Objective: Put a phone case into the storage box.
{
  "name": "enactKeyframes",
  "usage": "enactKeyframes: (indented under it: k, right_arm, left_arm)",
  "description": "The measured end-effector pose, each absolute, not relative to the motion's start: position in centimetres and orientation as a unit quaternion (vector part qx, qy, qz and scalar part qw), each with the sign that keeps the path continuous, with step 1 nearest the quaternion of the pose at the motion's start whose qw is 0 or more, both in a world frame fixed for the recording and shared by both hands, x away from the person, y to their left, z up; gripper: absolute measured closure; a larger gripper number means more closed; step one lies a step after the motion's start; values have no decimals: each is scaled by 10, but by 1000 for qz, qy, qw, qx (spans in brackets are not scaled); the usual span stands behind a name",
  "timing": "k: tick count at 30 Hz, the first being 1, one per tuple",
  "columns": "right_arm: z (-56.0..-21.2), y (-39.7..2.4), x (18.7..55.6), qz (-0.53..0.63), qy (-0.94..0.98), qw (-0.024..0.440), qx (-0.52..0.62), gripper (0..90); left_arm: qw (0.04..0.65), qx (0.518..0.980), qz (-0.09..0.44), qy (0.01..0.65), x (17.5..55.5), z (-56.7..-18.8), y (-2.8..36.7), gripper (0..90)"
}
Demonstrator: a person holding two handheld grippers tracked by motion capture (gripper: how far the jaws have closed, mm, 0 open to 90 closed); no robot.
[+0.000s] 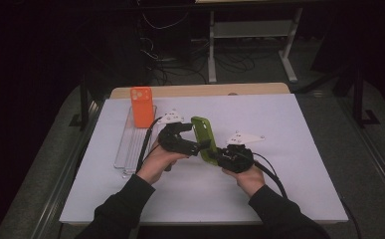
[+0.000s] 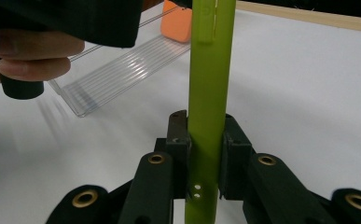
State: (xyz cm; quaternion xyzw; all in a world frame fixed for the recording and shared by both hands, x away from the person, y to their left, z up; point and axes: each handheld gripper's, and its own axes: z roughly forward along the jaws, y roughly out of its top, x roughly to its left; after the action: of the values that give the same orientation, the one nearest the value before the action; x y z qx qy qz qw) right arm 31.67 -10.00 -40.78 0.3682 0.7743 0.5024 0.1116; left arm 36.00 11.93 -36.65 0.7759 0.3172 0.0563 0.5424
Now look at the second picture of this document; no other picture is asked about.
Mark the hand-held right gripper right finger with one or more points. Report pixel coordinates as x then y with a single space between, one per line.
234 161

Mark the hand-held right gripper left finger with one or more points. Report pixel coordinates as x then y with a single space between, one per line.
181 161

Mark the wooden table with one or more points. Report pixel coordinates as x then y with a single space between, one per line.
324 17

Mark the orange stick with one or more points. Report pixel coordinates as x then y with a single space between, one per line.
176 25

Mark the green cartoon phone case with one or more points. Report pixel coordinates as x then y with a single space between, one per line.
209 93

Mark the clear plastic tray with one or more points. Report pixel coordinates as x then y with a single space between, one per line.
119 77

